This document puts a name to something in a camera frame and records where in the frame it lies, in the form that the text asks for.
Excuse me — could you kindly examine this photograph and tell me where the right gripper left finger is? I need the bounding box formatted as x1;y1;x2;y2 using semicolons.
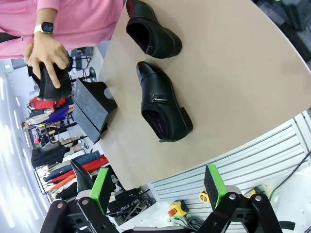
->
40;167;117;233

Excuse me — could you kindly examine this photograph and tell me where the clothes rack with garments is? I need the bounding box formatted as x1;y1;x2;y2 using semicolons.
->
23;96;78;136
31;143;110;202

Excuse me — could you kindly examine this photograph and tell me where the black pedestal stool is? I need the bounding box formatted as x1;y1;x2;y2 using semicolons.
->
70;47;98;83

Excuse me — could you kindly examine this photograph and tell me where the white slatted panel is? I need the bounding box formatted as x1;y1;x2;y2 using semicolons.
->
147;111;311;219

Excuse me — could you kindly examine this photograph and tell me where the person's left forearm pink sleeve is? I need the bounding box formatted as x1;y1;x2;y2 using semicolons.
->
35;0;59;25

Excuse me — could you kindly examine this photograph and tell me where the black undershirt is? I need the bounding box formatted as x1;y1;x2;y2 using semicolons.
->
0;32;21;44

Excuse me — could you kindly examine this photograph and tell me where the black floor equipment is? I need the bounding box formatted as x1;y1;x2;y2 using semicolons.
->
252;0;311;61

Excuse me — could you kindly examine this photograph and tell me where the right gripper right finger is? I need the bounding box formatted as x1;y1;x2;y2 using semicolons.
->
199;164;284;233

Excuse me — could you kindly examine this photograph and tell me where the yellow red emergency stop button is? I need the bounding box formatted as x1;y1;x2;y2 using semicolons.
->
167;200;188;218

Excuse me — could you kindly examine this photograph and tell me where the pink zip hoodie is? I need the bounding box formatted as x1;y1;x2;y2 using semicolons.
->
0;0;125;61

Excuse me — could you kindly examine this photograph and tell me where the black pointed object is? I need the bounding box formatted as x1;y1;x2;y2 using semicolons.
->
70;159;94;195

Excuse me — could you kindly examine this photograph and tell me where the tangle of black cables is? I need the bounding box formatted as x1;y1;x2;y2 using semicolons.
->
106;186;156;220

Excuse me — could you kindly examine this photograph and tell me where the white smartwatch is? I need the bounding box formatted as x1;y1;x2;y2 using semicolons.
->
33;21;54;34

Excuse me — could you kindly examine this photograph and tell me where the black leather shoe silver buckle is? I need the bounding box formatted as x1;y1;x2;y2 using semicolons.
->
136;61;194;143

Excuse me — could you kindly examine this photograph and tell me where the person's left hand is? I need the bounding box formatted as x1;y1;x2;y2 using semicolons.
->
23;33;70;89

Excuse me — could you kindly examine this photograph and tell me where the black shoe stand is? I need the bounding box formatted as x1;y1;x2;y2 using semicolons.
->
71;101;110;145
72;77;119;122

